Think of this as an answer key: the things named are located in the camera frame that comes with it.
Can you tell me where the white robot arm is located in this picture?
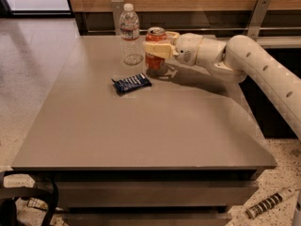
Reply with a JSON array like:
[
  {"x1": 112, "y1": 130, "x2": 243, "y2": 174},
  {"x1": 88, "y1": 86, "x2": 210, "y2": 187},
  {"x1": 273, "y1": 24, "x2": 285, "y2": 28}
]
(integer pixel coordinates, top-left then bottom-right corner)
[{"x1": 144, "y1": 32, "x2": 301, "y2": 139}]

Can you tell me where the horizontal metal rail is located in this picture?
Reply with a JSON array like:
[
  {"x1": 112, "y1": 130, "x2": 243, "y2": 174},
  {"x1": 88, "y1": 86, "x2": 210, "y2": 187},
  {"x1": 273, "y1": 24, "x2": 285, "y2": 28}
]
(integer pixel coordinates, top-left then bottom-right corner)
[{"x1": 87, "y1": 26, "x2": 301, "y2": 33}]

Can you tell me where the right metal wall bracket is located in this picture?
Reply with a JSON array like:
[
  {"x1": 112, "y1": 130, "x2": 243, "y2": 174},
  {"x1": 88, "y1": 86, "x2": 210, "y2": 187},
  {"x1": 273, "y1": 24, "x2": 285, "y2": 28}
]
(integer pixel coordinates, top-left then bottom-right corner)
[{"x1": 246, "y1": 0, "x2": 272, "y2": 40}]

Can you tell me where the blue snack bar wrapper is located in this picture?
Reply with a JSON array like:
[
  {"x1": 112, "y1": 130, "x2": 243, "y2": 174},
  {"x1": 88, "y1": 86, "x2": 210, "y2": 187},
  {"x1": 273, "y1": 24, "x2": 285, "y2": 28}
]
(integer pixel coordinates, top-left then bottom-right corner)
[{"x1": 112, "y1": 73, "x2": 152, "y2": 94}]

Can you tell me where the metal wall bracket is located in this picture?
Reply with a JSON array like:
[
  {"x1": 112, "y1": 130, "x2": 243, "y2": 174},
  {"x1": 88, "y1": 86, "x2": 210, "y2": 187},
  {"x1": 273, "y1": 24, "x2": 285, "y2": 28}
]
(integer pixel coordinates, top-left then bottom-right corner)
[
  {"x1": 111, "y1": 0, "x2": 124, "y2": 36},
  {"x1": 246, "y1": 0, "x2": 272, "y2": 40}
]

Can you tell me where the left metal wall bracket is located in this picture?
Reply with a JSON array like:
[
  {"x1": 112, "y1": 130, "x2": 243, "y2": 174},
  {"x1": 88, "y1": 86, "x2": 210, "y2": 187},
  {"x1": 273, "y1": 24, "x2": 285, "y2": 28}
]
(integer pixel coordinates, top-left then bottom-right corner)
[{"x1": 111, "y1": 0, "x2": 124, "y2": 36}]

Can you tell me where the black chair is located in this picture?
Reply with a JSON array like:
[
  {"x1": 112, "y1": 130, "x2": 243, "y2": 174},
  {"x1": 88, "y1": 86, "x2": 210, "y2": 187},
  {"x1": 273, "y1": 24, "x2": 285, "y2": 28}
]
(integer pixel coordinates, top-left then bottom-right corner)
[{"x1": 0, "y1": 169, "x2": 60, "y2": 226}]

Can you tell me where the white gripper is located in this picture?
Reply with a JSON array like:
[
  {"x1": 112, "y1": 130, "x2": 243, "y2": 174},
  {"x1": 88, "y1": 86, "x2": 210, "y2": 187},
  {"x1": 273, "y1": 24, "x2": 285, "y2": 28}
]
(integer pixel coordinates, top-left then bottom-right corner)
[{"x1": 143, "y1": 31, "x2": 203, "y2": 66}]

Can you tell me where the clear plastic water bottle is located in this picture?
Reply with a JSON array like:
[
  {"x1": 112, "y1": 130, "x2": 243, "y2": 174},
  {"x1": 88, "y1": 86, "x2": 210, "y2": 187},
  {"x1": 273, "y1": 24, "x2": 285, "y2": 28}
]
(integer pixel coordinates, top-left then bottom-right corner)
[{"x1": 119, "y1": 3, "x2": 143, "y2": 65}]

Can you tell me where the grey table drawer unit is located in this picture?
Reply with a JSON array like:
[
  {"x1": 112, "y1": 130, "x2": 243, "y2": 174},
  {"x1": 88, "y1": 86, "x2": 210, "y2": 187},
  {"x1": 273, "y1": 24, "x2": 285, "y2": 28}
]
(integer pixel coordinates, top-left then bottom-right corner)
[{"x1": 12, "y1": 37, "x2": 276, "y2": 226}]

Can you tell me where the red coke can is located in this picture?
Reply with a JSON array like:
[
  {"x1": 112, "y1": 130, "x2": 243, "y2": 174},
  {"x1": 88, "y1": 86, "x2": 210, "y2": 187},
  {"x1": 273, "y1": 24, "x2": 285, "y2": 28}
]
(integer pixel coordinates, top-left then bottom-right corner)
[{"x1": 145, "y1": 27, "x2": 167, "y2": 70}]

